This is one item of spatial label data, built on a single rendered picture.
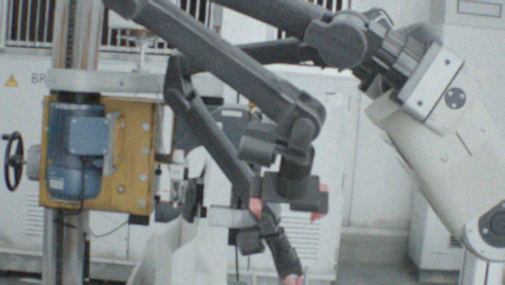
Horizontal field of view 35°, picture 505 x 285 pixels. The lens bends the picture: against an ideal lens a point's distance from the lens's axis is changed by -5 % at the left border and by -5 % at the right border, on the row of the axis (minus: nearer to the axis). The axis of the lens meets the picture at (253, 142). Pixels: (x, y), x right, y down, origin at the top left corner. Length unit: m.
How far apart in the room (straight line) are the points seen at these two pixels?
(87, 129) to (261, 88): 0.76
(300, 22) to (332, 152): 3.74
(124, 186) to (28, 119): 2.90
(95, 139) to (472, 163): 0.96
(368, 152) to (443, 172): 4.91
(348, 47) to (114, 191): 1.16
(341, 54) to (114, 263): 4.03
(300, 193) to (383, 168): 4.97
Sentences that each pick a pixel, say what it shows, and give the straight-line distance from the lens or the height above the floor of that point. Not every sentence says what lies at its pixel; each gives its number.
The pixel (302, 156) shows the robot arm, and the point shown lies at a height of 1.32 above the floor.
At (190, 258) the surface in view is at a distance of 1.93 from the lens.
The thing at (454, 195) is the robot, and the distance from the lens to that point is 1.53.
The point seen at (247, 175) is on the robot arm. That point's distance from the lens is 2.05.
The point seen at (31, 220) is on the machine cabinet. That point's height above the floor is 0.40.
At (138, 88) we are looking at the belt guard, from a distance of 2.15.
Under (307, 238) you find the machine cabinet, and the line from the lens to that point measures 5.10.
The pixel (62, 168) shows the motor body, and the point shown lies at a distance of 2.12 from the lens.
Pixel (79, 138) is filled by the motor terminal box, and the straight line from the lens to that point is 2.03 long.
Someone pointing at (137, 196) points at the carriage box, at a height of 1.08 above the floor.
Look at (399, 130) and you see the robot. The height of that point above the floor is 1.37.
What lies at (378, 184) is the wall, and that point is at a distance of 6.42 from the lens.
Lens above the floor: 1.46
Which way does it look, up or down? 5 degrees down
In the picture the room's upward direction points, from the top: 4 degrees clockwise
